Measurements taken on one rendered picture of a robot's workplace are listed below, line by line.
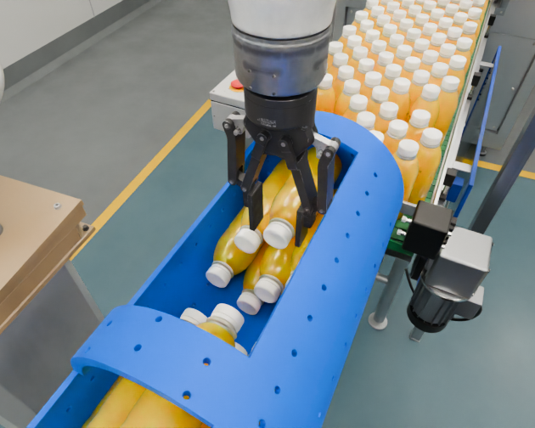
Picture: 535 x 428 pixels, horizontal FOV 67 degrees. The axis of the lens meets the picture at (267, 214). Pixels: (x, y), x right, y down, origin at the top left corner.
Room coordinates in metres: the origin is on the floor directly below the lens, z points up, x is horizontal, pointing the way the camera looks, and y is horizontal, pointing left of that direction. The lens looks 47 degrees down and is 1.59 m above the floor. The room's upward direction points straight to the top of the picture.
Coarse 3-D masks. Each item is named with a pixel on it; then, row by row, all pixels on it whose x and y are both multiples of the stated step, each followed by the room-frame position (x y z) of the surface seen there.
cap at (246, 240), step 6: (246, 228) 0.41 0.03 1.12; (240, 234) 0.40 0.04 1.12; (246, 234) 0.39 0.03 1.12; (252, 234) 0.40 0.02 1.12; (234, 240) 0.40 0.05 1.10; (240, 240) 0.39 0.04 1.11; (246, 240) 0.39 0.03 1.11; (252, 240) 0.39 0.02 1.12; (258, 240) 0.39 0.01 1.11; (240, 246) 0.39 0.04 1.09; (246, 246) 0.39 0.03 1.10; (252, 246) 0.38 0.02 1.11; (258, 246) 0.39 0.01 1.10; (246, 252) 0.39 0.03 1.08; (252, 252) 0.38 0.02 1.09
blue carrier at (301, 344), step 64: (320, 128) 0.51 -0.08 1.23; (384, 192) 0.43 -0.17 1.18; (192, 256) 0.39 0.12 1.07; (320, 256) 0.29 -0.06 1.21; (128, 320) 0.20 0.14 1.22; (256, 320) 0.34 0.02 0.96; (320, 320) 0.22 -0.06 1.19; (64, 384) 0.17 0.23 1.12; (192, 384) 0.13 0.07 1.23; (256, 384) 0.14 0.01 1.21; (320, 384) 0.16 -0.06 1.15
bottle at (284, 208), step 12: (312, 156) 0.51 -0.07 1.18; (336, 156) 0.52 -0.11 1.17; (312, 168) 0.48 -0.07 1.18; (336, 168) 0.50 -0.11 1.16; (288, 180) 0.46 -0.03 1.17; (288, 192) 0.43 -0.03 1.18; (276, 204) 0.41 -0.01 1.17; (288, 204) 0.41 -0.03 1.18; (300, 204) 0.41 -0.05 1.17; (276, 216) 0.40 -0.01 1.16; (288, 216) 0.39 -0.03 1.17
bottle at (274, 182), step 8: (280, 160) 0.56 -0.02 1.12; (280, 168) 0.54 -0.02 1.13; (272, 176) 0.52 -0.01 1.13; (280, 176) 0.51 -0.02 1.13; (288, 176) 0.51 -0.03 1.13; (264, 184) 0.50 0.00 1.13; (272, 184) 0.49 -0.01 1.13; (280, 184) 0.49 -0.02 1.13; (264, 192) 0.47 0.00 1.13; (272, 192) 0.47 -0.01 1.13; (264, 200) 0.45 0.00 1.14; (272, 200) 0.45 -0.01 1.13; (264, 208) 0.44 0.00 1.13; (248, 216) 0.43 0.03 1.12; (264, 216) 0.43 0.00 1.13; (248, 224) 0.42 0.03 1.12; (264, 224) 0.41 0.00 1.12; (256, 232) 0.40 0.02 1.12; (264, 240) 0.41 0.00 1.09
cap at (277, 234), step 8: (272, 224) 0.38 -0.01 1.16; (280, 224) 0.38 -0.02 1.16; (264, 232) 0.37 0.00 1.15; (272, 232) 0.37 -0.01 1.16; (280, 232) 0.36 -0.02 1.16; (288, 232) 0.37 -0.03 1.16; (272, 240) 0.37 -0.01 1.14; (280, 240) 0.36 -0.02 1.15; (288, 240) 0.36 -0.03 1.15; (280, 248) 0.36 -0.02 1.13
